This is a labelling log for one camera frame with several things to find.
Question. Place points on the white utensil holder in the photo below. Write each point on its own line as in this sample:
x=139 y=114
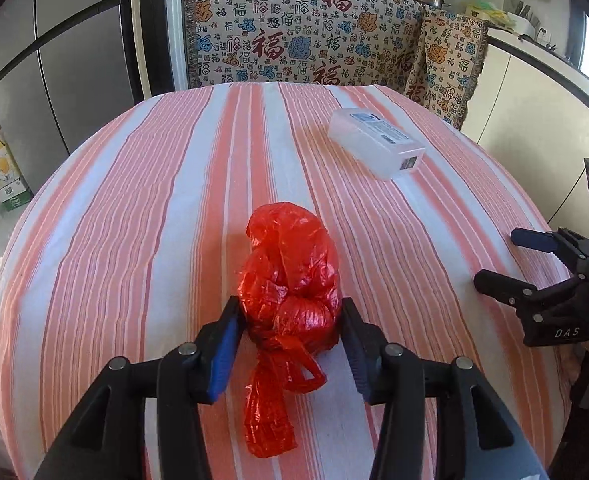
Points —
x=524 y=20

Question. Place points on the wide printed cloth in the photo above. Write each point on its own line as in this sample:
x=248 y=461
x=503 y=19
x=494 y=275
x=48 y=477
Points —
x=284 y=35

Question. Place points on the yellow white cardboard box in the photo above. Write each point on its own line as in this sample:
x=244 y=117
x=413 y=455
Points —
x=2 y=170

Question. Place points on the clear plastic box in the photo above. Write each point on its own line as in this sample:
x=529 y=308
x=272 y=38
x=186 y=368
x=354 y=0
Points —
x=374 y=145

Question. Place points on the white kitchen counter cabinet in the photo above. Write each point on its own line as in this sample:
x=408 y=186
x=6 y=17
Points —
x=524 y=110

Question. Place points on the person's right hand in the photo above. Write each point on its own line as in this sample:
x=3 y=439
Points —
x=574 y=360

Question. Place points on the pink striped tablecloth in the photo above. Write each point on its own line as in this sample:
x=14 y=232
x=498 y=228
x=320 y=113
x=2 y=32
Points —
x=149 y=210

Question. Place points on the narrow printed cloth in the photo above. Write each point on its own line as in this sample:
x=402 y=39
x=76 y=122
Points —
x=449 y=60

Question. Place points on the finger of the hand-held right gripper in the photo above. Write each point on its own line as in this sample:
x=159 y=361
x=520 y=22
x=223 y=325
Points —
x=504 y=285
x=534 y=240

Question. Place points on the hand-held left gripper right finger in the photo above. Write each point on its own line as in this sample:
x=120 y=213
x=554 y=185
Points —
x=357 y=355

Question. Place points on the red plastic bag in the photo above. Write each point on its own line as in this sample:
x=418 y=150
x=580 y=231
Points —
x=289 y=280

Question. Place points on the grey refrigerator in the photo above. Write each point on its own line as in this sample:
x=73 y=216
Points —
x=74 y=60

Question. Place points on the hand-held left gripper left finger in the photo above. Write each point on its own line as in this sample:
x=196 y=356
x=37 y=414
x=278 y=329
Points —
x=224 y=355

